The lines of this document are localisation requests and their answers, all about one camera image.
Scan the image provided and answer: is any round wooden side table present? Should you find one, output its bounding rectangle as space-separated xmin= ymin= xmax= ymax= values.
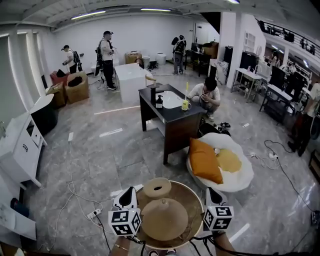
xmin=136 ymin=179 xmax=205 ymax=250

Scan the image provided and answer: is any black mezzanine railing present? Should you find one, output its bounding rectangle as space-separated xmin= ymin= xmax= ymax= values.
xmin=256 ymin=18 xmax=320 ymax=57

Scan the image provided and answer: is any bottle with wooden cap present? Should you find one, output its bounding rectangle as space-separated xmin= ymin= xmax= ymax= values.
xmin=140 ymin=198 xmax=189 ymax=242

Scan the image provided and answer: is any white framed wall picture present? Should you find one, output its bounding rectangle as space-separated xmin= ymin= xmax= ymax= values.
xmin=244 ymin=31 xmax=257 ymax=53

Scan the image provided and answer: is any thin black floor cable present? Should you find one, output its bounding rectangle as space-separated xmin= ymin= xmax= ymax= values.
xmin=94 ymin=212 xmax=112 ymax=254

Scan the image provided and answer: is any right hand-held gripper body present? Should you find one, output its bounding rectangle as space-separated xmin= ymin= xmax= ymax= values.
xmin=202 ymin=205 xmax=235 ymax=232

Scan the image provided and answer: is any white rectangular block table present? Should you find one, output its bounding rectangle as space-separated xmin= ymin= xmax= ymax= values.
xmin=114 ymin=62 xmax=154 ymax=103

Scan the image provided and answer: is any red armchair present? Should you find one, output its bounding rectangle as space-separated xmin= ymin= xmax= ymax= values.
xmin=49 ymin=70 xmax=71 ymax=87

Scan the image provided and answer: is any white round bucket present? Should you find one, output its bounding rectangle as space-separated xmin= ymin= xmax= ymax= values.
xmin=156 ymin=52 xmax=167 ymax=67

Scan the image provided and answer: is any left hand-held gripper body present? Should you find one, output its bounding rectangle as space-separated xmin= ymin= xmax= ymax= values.
xmin=108 ymin=207 xmax=142 ymax=237

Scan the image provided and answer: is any black faucet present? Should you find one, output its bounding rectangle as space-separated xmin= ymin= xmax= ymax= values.
xmin=146 ymin=83 xmax=165 ymax=107

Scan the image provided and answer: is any wide grey window blind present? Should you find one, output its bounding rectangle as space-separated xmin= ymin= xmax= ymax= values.
xmin=0 ymin=34 xmax=26 ymax=118

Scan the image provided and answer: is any person's left forearm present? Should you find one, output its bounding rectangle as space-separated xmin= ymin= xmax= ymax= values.
xmin=108 ymin=236 xmax=138 ymax=256

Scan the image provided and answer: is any narrow grey window blind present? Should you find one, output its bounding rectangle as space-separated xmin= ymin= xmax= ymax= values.
xmin=17 ymin=31 xmax=38 ymax=101

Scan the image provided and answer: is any dark brown desk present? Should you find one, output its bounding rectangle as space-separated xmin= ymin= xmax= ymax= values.
xmin=138 ymin=83 xmax=206 ymax=165

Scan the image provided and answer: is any black-framed white-top table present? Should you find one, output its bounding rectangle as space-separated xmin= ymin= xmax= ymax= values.
xmin=259 ymin=83 xmax=294 ymax=124

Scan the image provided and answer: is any person's right forearm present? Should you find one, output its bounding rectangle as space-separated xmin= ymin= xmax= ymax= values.
xmin=212 ymin=231 xmax=237 ymax=254

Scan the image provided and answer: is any white egg-shaped floor cushion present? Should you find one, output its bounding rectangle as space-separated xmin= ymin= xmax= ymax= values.
xmin=186 ymin=132 xmax=255 ymax=193

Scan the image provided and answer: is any orange cushion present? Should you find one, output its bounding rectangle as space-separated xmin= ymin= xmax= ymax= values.
xmin=189 ymin=137 xmax=224 ymax=185

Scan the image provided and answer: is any dark green round armchair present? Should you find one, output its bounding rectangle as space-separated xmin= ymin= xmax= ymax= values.
xmin=29 ymin=93 xmax=60 ymax=138

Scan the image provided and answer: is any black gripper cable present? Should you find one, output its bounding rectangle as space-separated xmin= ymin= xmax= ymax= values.
xmin=124 ymin=234 xmax=147 ymax=256
xmin=188 ymin=233 xmax=241 ymax=256

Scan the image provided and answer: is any white sink cabinet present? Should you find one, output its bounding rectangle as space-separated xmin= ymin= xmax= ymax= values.
xmin=0 ymin=112 xmax=48 ymax=188

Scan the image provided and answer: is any brown cardboard box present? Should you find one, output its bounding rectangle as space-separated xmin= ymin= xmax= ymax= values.
xmin=124 ymin=51 xmax=143 ymax=65
xmin=45 ymin=82 xmax=67 ymax=109
xmin=64 ymin=71 xmax=90 ymax=105
xmin=201 ymin=41 xmax=220 ymax=60

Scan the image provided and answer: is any white sink basin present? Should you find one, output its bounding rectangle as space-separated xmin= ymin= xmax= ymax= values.
xmin=154 ymin=90 xmax=183 ymax=110

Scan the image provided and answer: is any white metal table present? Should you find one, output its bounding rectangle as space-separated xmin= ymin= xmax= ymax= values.
xmin=231 ymin=67 xmax=263 ymax=103

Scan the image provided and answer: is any white power strip with plugs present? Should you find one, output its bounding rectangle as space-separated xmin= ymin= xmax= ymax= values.
xmin=86 ymin=209 xmax=103 ymax=221

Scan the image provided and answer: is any teal waste bin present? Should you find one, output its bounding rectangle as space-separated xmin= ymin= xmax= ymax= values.
xmin=10 ymin=197 xmax=30 ymax=219

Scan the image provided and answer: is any black desk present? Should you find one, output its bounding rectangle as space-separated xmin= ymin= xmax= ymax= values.
xmin=184 ymin=48 xmax=213 ymax=78

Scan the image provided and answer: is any white floor cable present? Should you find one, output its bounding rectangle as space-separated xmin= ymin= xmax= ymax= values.
xmin=48 ymin=139 xmax=105 ymax=251

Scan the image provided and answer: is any white coiled cable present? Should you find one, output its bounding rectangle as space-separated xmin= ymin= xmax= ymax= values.
xmin=246 ymin=149 xmax=280 ymax=171

